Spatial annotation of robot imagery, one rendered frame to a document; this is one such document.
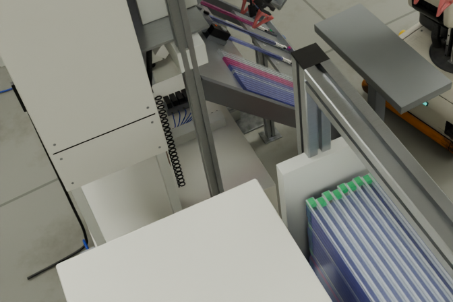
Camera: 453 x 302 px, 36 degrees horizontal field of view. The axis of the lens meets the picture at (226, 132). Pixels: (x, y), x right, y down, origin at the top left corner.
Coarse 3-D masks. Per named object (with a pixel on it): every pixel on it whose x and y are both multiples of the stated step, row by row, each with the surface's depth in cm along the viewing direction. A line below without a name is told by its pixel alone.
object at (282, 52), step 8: (240, 16) 269; (248, 24) 267; (264, 24) 282; (256, 32) 265; (264, 32) 272; (272, 32) 278; (256, 40) 257; (264, 48) 256; (272, 48) 262; (280, 48) 266; (288, 56) 266; (272, 64) 248; (280, 64) 252; (288, 64) 257; (288, 72) 250
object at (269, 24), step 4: (268, 24) 282; (272, 24) 280; (272, 28) 280; (276, 28) 279; (276, 32) 277; (276, 36) 277; (280, 36) 275; (280, 40) 275; (284, 40) 273; (284, 44) 273; (288, 44) 271; (292, 48) 270
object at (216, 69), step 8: (216, 24) 243; (200, 32) 226; (208, 40) 225; (232, 40) 239; (208, 48) 219; (216, 48) 224; (224, 48) 229; (232, 48) 233; (208, 56) 213; (216, 56) 218; (240, 56) 232; (208, 64) 208; (216, 64) 212; (224, 64) 216; (200, 72) 199; (208, 72) 203; (216, 72) 207; (224, 72) 211; (216, 80) 202; (224, 80) 206; (232, 80) 209; (240, 88) 208
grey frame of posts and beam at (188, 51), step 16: (176, 0) 167; (176, 16) 169; (176, 32) 173; (176, 48) 179; (192, 48) 178; (176, 64) 184; (192, 64) 182; (192, 80) 186; (192, 96) 190; (192, 112) 198; (208, 128) 201; (272, 128) 333; (208, 144) 207; (208, 160) 211; (208, 176) 216
